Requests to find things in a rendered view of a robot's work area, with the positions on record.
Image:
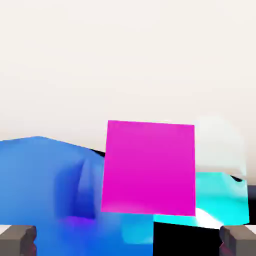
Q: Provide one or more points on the small magenta cube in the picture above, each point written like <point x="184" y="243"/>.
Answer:
<point x="148" y="168"/>

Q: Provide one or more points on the small cyan cube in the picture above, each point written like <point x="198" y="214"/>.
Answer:
<point x="220" y="200"/>

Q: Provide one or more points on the large blue box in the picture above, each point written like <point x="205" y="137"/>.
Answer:
<point x="40" y="180"/>

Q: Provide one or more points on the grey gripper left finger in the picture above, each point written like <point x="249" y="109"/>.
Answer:
<point x="16" y="240"/>

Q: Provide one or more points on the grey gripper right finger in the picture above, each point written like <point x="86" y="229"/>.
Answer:
<point x="240" y="241"/>

